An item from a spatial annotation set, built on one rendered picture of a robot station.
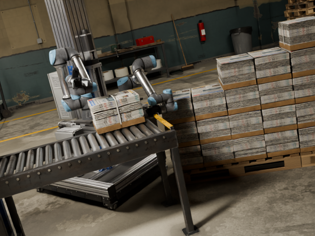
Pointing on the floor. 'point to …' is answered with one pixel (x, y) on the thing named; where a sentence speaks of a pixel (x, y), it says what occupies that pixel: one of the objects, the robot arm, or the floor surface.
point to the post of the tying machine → (5, 217)
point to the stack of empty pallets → (299, 9)
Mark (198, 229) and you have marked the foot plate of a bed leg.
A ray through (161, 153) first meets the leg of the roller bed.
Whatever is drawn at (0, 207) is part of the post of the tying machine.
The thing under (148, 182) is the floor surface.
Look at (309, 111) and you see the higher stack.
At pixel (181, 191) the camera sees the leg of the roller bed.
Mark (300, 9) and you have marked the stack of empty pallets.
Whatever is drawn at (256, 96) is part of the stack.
